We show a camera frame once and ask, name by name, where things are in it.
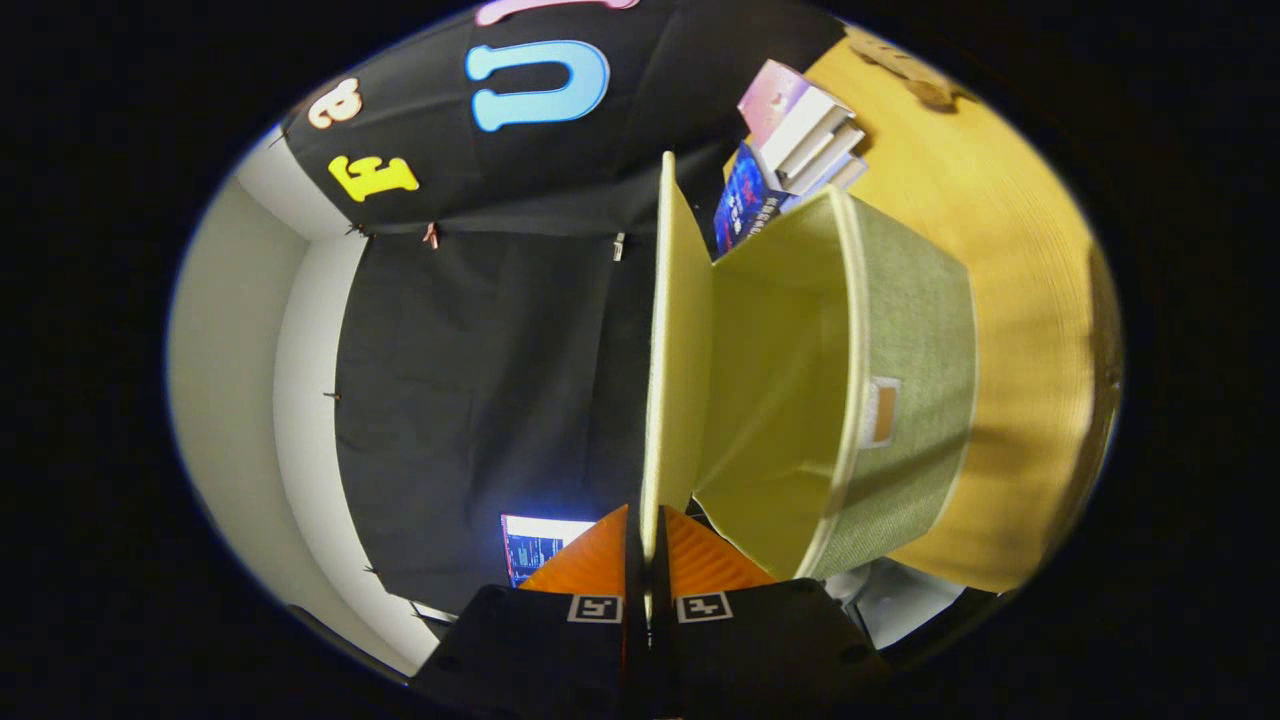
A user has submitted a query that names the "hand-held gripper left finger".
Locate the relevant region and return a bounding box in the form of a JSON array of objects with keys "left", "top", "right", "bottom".
[{"left": 410, "top": 503, "right": 647, "bottom": 720}]

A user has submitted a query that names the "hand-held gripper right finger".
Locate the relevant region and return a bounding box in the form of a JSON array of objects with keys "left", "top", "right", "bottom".
[{"left": 652, "top": 505, "right": 893, "bottom": 720}]

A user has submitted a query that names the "green fabric storage box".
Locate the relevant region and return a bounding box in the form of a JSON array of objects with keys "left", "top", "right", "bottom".
[{"left": 640, "top": 152, "right": 979, "bottom": 583}]

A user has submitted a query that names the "computer monitor screen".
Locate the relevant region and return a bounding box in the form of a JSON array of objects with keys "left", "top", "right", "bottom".
[{"left": 500, "top": 513, "right": 598, "bottom": 589}]

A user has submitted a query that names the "blue cover book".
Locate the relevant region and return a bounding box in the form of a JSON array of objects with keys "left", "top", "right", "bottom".
[{"left": 713, "top": 142, "right": 801, "bottom": 256}]

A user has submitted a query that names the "white paperback book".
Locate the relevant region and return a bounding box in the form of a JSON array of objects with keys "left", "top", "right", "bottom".
[
  {"left": 800, "top": 155, "right": 870, "bottom": 198},
  {"left": 775, "top": 120, "right": 867, "bottom": 188}
]

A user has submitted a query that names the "pink cover book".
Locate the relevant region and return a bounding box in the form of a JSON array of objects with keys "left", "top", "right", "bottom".
[{"left": 737, "top": 58, "right": 846, "bottom": 161}]

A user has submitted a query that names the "tan plush toy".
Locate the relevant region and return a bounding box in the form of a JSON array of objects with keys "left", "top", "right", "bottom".
[{"left": 845, "top": 30, "right": 966, "bottom": 109}]

